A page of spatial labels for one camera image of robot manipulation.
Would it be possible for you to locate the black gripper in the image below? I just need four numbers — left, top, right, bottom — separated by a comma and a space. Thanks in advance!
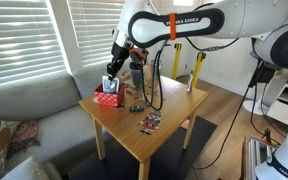
106, 42, 132, 83

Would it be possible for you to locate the white drink pack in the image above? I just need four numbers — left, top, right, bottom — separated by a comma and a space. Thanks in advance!
102, 75, 121, 94

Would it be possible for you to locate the red patterned basket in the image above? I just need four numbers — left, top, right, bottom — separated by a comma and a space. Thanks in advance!
93, 82, 127, 108

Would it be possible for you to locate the orange curved tool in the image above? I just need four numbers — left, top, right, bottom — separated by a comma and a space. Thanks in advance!
119, 70, 132, 81

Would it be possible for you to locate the small wooden block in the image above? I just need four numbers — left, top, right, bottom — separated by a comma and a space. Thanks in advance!
125, 87, 137, 97

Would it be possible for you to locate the grey plastic cup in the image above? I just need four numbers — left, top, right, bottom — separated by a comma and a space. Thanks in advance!
129, 61, 145, 88

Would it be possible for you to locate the shiny metal cup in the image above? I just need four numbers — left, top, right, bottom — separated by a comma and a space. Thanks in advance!
149, 59, 165, 80

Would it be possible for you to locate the white window blind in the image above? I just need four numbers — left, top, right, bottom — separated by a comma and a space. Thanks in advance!
0, 0, 67, 89
67, 0, 125, 67

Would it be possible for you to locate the small snack packet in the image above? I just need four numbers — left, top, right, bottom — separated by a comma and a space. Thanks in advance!
139, 109, 162, 136

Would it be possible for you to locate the light wooden table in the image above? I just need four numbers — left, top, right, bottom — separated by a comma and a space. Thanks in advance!
78, 71, 210, 180

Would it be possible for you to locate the grey fabric sofa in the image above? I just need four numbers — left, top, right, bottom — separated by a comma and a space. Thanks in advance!
0, 63, 118, 174

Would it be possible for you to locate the dark blue rug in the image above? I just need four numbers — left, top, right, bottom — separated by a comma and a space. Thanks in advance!
67, 114, 218, 180

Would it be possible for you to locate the red patterned cushion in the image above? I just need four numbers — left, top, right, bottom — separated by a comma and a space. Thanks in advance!
8, 119, 42, 156

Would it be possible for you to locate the white leather sofa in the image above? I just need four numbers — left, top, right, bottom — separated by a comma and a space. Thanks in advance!
0, 155, 63, 180

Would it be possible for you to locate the framed mirror panel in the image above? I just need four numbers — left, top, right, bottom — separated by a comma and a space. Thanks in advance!
243, 134, 278, 180

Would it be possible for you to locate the white shelf unit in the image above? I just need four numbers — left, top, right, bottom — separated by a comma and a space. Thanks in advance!
267, 79, 288, 126

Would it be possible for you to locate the looped black robot cable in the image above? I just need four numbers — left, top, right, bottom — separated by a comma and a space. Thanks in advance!
140, 40, 168, 112

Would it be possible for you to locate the yellow stand post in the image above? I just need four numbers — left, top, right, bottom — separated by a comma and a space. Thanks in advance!
191, 51, 207, 89
171, 42, 183, 81

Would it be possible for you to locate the orange strap on arm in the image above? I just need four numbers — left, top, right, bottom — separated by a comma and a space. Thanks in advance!
168, 12, 178, 41

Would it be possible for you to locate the long black robot cable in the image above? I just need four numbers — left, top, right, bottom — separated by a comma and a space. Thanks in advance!
193, 59, 268, 172

